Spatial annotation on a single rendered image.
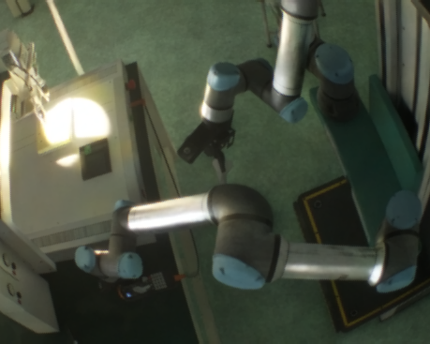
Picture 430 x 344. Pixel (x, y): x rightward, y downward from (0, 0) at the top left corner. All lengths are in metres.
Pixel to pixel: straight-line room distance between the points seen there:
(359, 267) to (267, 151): 1.67
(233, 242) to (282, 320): 1.36
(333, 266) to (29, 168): 1.29
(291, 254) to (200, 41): 2.22
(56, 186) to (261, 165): 1.16
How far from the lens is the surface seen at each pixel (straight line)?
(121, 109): 2.18
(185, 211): 1.48
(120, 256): 1.59
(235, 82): 1.57
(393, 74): 1.58
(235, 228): 1.33
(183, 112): 3.16
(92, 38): 3.74
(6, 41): 1.94
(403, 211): 1.45
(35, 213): 2.14
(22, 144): 2.32
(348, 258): 1.37
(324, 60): 1.67
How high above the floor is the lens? 2.56
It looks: 59 degrees down
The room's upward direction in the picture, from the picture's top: 21 degrees counter-clockwise
